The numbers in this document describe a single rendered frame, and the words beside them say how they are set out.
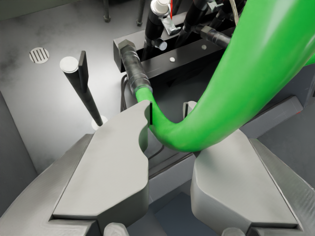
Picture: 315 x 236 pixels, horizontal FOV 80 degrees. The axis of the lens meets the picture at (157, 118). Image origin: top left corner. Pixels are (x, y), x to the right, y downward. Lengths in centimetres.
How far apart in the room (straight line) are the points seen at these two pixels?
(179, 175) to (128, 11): 48
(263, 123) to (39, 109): 52
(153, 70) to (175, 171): 20
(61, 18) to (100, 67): 17
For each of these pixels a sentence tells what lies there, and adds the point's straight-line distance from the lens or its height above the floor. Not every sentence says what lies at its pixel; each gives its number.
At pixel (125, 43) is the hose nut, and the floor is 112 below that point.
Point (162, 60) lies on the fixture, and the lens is 39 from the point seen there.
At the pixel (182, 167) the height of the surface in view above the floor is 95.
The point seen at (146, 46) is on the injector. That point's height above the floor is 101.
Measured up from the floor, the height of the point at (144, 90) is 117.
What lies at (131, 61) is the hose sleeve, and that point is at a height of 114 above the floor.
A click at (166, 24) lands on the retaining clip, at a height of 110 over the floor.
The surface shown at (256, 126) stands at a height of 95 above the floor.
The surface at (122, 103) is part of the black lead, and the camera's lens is 31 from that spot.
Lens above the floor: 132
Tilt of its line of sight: 74 degrees down
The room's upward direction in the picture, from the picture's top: 47 degrees clockwise
